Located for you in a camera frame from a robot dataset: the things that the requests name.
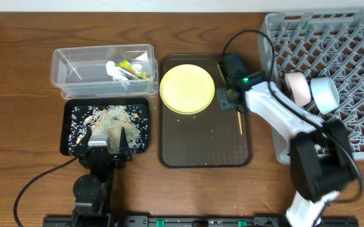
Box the wooden chopstick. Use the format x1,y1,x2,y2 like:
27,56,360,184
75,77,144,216
237,111,243,135

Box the rice and food scraps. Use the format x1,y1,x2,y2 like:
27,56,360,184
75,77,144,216
64,105,149,155

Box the light blue bowl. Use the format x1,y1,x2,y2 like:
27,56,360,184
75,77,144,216
310,77,340,114

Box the white tissue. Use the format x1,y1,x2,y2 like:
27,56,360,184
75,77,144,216
106,61,129,81

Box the green snack wrapper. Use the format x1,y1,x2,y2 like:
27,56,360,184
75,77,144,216
115,60,148,79

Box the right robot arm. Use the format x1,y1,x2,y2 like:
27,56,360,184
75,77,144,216
218,54,361,226

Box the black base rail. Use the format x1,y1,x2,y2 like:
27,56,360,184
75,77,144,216
42,216,359,227

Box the clear plastic bin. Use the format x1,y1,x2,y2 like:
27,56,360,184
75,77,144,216
50,44,158,99

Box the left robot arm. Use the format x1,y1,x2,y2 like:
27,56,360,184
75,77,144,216
70,127,132,227

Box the pink white bowl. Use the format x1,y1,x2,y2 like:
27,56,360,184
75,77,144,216
285,73,312,107

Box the dark brown serving tray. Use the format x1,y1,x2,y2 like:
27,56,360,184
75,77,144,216
157,52,254,169

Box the grey dishwasher rack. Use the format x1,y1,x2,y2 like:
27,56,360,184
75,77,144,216
257,10,364,161

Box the black waste tray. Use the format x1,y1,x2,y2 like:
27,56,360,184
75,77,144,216
60,97,150,156

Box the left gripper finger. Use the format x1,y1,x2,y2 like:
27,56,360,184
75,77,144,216
80,128,92,146
119,127,131,154

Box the yellow plate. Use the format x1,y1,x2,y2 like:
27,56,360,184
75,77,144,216
160,64,215,115

